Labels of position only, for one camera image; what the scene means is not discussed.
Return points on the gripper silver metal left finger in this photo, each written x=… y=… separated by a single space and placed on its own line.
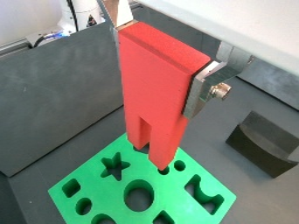
x=118 y=13

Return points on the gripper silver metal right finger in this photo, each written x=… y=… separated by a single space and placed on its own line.
x=209 y=83

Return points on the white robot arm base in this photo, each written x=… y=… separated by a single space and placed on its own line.
x=79 y=15

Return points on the dark grey block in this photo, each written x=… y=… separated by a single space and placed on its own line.
x=268 y=145

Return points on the green shape-sorter board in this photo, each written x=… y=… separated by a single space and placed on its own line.
x=118 y=188

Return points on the grey aluminium rail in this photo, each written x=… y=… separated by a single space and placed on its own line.
x=33 y=41

